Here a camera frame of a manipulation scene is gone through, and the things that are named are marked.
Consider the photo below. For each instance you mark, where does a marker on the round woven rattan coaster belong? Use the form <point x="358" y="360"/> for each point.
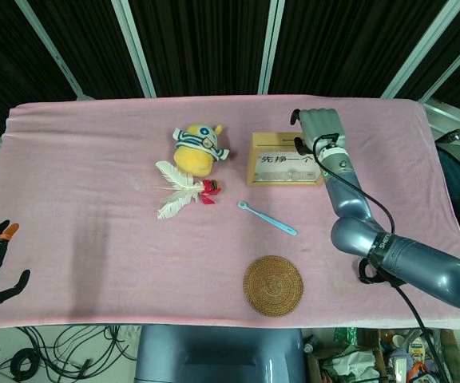
<point x="274" y="286"/>

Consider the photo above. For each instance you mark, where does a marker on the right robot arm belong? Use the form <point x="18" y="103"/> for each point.
<point x="413" y="259"/>

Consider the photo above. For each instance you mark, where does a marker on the blue-grey robot torso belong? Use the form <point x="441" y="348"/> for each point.
<point x="214" y="355"/>

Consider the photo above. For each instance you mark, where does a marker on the light blue toothbrush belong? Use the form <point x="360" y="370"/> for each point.
<point x="268" y="219"/>

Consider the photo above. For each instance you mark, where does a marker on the floor clutter pile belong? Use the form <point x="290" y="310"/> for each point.
<point x="373" y="355"/>

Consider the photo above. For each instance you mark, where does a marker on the white frame post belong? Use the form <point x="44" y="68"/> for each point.
<point x="270" y="48"/>
<point x="136" y="52"/>
<point x="421" y="52"/>
<point x="60" y="60"/>

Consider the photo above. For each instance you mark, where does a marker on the yellow plush toy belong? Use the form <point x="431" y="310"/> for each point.
<point x="196" y="157"/>

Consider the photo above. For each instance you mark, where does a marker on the pink tablecloth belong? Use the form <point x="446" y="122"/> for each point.
<point x="114" y="259"/>

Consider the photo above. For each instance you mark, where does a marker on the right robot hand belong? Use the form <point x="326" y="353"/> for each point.
<point x="322" y="125"/>

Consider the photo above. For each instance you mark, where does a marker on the white feather shuttlecock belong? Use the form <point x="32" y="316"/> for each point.
<point x="178" y="191"/>

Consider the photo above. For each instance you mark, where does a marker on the wooden frame money box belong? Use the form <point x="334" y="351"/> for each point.
<point x="270" y="143"/>

